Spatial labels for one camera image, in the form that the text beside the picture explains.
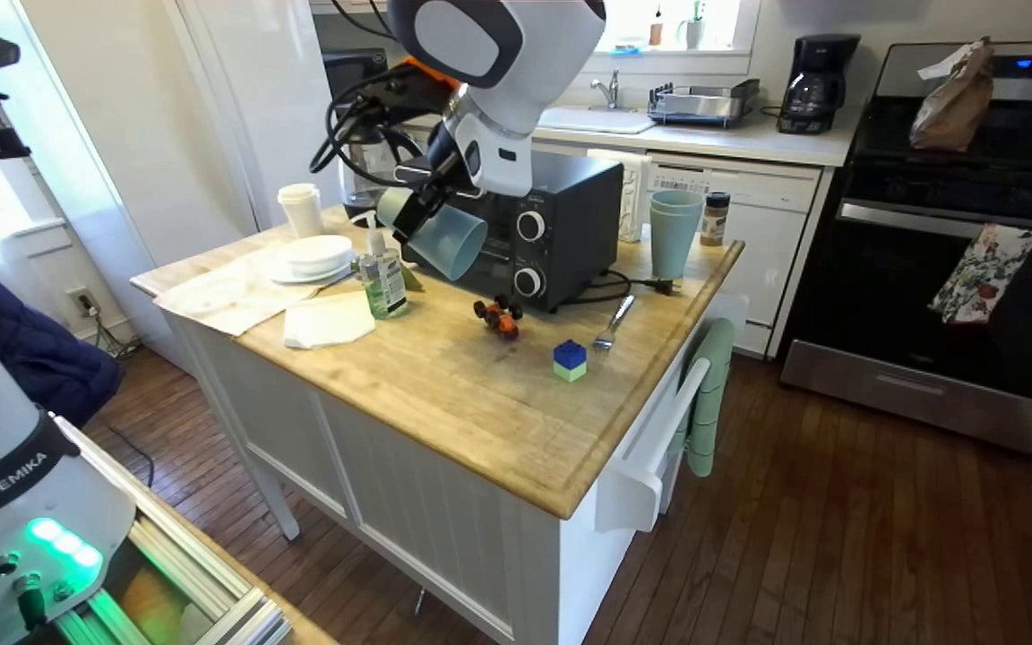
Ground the white paper towel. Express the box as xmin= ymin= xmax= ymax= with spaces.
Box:
xmin=152 ymin=245 xmax=304 ymax=339

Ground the green hanging towel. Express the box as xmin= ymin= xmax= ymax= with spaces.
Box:
xmin=682 ymin=317 xmax=738 ymax=479

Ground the dish rack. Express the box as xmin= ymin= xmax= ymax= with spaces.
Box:
xmin=646 ymin=78 xmax=761 ymax=127

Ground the white dishwasher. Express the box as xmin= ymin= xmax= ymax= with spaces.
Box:
xmin=645 ymin=151 xmax=824 ymax=358

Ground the white plate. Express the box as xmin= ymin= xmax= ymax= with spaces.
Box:
xmin=264 ymin=254 xmax=357 ymax=287

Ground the blue plastic cup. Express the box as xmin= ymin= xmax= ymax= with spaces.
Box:
xmin=376 ymin=185 xmax=489 ymax=282

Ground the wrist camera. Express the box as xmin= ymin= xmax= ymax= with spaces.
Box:
xmin=348 ymin=68 xmax=456 ymax=125

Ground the orange toy car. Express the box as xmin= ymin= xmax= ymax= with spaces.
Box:
xmin=472 ymin=293 xmax=525 ymax=341

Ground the white vase with plant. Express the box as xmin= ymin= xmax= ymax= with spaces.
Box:
xmin=676 ymin=0 xmax=708 ymax=51

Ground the floral kitchen towel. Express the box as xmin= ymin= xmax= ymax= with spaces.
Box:
xmin=927 ymin=223 xmax=1032 ymax=326

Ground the black cable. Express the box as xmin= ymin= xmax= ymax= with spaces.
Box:
xmin=84 ymin=307 xmax=142 ymax=361
xmin=559 ymin=268 xmax=680 ymax=307

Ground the silver fork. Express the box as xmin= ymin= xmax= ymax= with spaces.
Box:
xmin=593 ymin=293 xmax=637 ymax=351

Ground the stack of teal cups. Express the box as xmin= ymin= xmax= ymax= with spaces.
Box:
xmin=649 ymin=188 xmax=706 ymax=281

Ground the glass kettle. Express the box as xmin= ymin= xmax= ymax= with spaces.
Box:
xmin=337 ymin=124 xmax=427 ymax=214

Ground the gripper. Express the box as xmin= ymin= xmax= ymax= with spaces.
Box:
xmin=391 ymin=143 xmax=485 ymax=245

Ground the white sink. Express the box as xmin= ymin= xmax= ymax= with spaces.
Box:
xmin=537 ymin=105 xmax=658 ymax=136

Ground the spice jar with dark lid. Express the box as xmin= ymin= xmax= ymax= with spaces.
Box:
xmin=700 ymin=191 xmax=733 ymax=248

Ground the toaster oven door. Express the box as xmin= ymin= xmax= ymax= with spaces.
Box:
xmin=401 ymin=190 xmax=519 ymax=289

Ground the blue and green toy block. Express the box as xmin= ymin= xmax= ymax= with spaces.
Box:
xmin=553 ymin=339 xmax=589 ymax=384

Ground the brown paper bag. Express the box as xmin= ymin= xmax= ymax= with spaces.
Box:
xmin=907 ymin=37 xmax=997 ymax=152

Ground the white bowl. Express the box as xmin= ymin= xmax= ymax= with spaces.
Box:
xmin=284 ymin=234 xmax=355 ymax=278

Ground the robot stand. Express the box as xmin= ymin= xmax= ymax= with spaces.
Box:
xmin=48 ymin=410 xmax=340 ymax=645

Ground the chrome tap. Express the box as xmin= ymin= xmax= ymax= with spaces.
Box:
xmin=590 ymin=68 xmax=623 ymax=111

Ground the white towel rail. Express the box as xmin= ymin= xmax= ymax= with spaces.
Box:
xmin=593 ymin=294 xmax=750 ymax=535

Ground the black coffee maker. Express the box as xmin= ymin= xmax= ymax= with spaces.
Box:
xmin=776 ymin=33 xmax=863 ymax=136

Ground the white refrigerator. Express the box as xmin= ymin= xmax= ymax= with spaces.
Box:
xmin=161 ymin=0 xmax=348 ymax=231

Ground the dark blue jacket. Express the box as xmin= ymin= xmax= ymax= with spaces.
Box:
xmin=0 ymin=245 xmax=125 ymax=428

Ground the black and steel stove range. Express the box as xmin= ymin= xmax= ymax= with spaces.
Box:
xmin=779 ymin=39 xmax=1032 ymax=456

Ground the black toaster oven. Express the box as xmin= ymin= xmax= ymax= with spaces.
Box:
xmin=400 ymin=150 xmax=625 ymax=314

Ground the window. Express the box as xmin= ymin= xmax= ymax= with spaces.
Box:
xmin=591 ymin=0 xmax=761 ymax=56

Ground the green hand soap bottle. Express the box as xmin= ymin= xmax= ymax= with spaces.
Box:
xmin=350 ymin=211 xmax=410 ymax=321

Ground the white patterned hanging towel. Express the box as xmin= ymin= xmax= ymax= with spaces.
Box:
xmin=587 ymin=147 xmax=652 ymax=244

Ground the black microwave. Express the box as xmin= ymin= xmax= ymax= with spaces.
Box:
xmin=322 ymin=48 xmax=390 ymax=110

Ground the white paper cup with lid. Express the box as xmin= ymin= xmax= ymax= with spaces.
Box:
xmin=277 ymin=182 xmax=326 ymax=240

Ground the folded white napkin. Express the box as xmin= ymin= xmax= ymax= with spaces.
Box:
xmin=282 ymin=290 xmax=377 ymax=351

